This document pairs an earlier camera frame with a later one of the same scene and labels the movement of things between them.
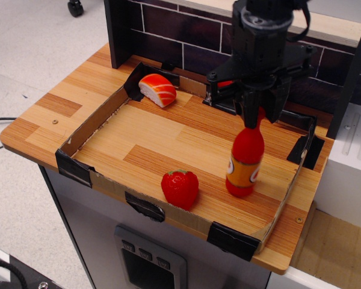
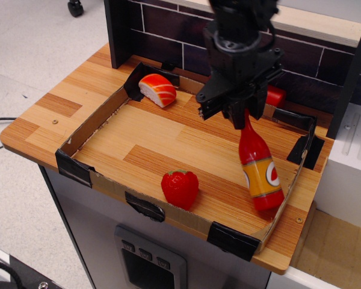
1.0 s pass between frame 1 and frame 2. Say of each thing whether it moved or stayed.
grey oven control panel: stayed
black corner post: stayed
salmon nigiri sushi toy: stayed
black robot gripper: moved
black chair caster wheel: stayed
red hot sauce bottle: moved
